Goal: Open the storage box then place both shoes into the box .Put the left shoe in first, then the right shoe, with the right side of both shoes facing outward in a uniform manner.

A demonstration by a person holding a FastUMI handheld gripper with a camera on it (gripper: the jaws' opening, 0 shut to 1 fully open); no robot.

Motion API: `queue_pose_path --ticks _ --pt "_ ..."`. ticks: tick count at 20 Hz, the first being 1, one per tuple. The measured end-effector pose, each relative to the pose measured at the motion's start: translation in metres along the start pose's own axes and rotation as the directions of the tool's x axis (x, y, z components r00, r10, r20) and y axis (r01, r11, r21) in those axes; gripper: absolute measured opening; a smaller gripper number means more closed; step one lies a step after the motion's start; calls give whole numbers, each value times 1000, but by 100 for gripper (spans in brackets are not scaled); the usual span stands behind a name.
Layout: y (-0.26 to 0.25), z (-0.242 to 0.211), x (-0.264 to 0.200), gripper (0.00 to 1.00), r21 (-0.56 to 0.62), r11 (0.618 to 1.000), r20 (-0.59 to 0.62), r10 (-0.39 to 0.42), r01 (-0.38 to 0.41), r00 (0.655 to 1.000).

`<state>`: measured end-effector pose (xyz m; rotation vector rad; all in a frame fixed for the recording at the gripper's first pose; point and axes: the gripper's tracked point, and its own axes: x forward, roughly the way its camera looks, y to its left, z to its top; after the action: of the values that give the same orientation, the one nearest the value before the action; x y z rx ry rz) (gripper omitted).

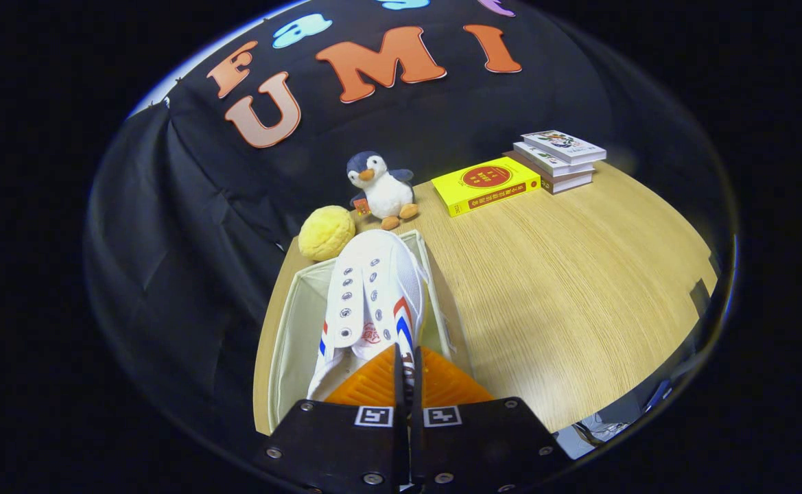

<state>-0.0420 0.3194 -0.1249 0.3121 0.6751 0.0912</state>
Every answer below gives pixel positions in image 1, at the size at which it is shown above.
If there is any brown book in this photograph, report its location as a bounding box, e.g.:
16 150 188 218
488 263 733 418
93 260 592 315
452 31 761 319
504 151 593 195

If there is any white canvas shoe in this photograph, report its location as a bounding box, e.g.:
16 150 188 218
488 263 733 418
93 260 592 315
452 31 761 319
307 229 429 402

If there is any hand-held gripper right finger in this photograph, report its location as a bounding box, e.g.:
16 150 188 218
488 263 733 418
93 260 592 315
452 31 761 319
411 345 573 494

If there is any yellow book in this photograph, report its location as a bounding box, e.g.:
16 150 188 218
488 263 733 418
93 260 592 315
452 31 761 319
432 156 542 217

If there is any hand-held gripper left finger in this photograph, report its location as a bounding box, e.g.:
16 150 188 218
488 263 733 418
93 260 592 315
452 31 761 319
253 343 410 494

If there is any beige fabric storage box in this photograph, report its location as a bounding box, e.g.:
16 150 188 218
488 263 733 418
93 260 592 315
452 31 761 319
267 228 456 434

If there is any yellow round plush toy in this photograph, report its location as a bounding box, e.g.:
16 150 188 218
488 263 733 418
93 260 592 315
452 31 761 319
298 205 356 261

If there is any white illustrated cover book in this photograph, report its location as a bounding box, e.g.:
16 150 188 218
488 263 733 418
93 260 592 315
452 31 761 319
521 130 607 165

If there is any penguin plush toy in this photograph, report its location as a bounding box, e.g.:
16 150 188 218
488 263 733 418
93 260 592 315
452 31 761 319
346 151 420 231

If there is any black backdrop cloth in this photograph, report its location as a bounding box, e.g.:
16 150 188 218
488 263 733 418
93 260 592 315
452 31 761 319
85 0 738 440

